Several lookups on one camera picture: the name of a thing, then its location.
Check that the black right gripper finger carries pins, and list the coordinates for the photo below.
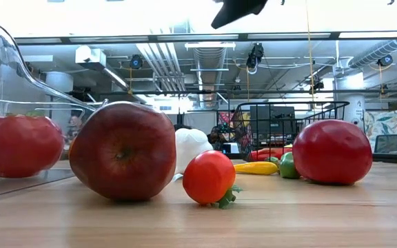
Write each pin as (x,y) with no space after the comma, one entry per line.
(236,8)

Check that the white garlic bulb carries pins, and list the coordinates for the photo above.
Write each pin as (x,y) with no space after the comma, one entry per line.
(190,148)

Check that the corrugated silver duct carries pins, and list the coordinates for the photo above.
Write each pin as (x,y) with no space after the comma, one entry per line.
(377,51)

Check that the black ceiling camera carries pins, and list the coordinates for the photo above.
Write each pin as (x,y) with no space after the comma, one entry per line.
(385,60)
(136,62)

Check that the rig top crossbeam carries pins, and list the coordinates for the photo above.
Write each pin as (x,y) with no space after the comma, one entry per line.
(184,37)

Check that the small green pepper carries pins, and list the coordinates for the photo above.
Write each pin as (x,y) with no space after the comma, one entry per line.
(289,167)

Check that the white air unit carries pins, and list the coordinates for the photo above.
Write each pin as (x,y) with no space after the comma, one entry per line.
(90,55)

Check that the red cherry tomato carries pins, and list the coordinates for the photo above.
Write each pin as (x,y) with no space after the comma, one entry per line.
(207,177)

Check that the grey chair back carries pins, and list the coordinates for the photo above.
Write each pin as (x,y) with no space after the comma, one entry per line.
(387,144)

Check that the red chili pepper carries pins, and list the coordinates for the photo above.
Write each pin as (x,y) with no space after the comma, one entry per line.
(271,153)

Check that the white round column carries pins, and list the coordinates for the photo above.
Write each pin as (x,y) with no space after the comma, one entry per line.
(59,82)

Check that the distant black robot gripper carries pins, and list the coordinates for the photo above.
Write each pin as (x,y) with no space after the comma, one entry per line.
(219,134)

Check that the large red tomato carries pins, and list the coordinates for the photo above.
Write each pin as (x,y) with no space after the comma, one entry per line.
(333,151)

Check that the small green vegetable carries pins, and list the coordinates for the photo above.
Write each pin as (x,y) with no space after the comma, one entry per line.
(272,160)

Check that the black monitor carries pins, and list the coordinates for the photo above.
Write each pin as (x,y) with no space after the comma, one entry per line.
(272,118)

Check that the yellow corn cob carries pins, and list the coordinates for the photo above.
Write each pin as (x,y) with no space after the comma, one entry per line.
(255,168)

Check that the silver ventilation duct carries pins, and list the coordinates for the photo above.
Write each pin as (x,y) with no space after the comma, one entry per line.
(209,69)

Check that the dark red apple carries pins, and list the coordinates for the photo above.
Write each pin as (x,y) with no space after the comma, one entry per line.
(122,151)

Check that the hanging black device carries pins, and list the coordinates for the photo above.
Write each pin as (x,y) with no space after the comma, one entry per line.
(255,55)

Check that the white column with camera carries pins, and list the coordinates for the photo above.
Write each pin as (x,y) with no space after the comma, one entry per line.
(355,103)

